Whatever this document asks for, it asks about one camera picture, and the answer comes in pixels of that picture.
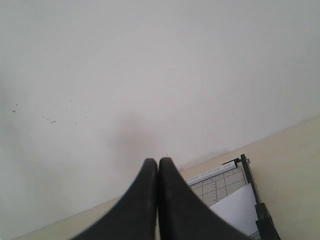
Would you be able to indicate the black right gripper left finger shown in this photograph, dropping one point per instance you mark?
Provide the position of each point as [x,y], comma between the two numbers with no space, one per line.
[133,217]

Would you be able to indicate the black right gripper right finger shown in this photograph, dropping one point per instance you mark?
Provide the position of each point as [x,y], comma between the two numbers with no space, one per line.
[182,215]

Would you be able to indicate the white paper sheet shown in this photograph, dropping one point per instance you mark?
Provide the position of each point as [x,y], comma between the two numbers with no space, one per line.
[238,210]

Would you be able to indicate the grey paper cutter base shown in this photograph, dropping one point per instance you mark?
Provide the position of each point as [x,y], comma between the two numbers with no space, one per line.
[218,183]

